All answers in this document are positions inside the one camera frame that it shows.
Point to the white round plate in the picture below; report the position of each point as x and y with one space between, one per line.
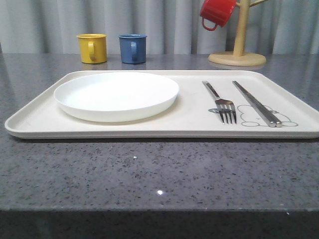
116 96

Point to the silver metal fork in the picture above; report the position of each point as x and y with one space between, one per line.
226 108

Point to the silver chopstick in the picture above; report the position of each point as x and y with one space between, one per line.
251 103
270 115

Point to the cream rabbit serving tray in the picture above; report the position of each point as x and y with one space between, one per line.
191 115

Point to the blue mug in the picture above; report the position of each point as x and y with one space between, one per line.
133 48

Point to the yellow mug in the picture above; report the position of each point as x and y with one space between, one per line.
93 48

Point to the wooden mug tree stand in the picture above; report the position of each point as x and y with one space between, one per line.
239 57

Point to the red mug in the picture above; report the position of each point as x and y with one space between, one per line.
216 11

